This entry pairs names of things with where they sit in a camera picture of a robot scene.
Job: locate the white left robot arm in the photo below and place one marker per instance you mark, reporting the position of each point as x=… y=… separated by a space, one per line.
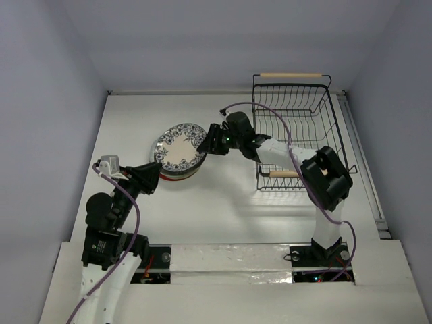
x=113 y=248

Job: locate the grey reindeer plate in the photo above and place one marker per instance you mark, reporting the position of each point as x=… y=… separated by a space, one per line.
x=182 y=168

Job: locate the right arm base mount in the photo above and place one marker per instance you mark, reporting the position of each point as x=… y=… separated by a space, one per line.
x=307 y=268

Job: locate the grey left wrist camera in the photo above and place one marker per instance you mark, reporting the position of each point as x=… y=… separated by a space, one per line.
x=109 y=165

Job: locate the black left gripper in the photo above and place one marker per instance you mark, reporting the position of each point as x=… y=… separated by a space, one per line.
x=136 y=174

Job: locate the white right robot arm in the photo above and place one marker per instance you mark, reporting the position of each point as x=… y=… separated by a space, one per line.
x=324 y=176

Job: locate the black wire dish rack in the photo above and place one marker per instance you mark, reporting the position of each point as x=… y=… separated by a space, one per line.
x=302 y=101

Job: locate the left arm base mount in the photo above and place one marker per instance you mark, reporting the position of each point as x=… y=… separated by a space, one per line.
x=156 y=269

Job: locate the blue floral rimmed plate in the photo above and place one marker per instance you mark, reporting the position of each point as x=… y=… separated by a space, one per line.
x=180 y=142

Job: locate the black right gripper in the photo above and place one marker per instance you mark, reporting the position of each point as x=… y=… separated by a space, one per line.
x=216 y=139

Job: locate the red and teal floral plate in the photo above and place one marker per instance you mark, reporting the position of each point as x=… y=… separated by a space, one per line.
x=175 y=179

